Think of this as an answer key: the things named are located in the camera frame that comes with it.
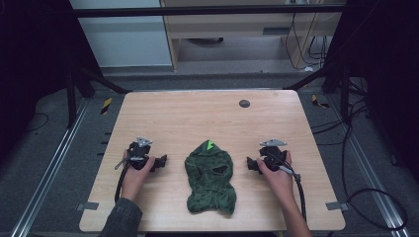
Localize white cabinet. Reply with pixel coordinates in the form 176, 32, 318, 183
68, 0, 174, 69

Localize black horizontal frame bar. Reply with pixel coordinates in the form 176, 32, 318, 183
69, 3, 348, 19

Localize black cables under desk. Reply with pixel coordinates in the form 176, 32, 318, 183
284, 0, 332, 72

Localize grey tape piece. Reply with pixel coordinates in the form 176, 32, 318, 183
76, 201, 100, 211
325, 200, 349, 212

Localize person's left hand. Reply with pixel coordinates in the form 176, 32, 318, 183
120, 149, 156, 203

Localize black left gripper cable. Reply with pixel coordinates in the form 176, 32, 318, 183
114, 156, 139, 204

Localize light wooden desk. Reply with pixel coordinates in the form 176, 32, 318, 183
159, 0, 344, 72

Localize black metal stand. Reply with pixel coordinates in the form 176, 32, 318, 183
283, 58, 369, 124
64, 64, 133, 130

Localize black curtain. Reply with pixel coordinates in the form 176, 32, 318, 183
0, 0, 103, 166
324, 0, 419, 186

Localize yellow black striped tape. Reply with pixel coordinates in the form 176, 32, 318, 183
310, 94, 330, 110
100, 97, 114, 116

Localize black looped floor cable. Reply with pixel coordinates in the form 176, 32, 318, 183
309, 97, 409, 232

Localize green hooded pet garment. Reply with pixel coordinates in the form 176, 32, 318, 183
184, 139, 238, 217

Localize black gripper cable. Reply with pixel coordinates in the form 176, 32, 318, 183
114, 156, 139, 204
278, 164, 308, 222

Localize thin black floor cable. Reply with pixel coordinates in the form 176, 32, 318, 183
25, 112, 50, 134

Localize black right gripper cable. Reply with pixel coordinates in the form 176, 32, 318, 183
278, 164, 308, 222

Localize metal floor rail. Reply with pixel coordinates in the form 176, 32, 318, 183
325, 95, 411, 237
9, 98, 92, 237

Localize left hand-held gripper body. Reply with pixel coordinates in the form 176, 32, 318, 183
126, 136, 158, 172

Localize person's right hand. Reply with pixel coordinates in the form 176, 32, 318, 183
256, 150, 296, 204

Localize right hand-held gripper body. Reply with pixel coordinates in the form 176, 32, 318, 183
258, 137, 289, 173

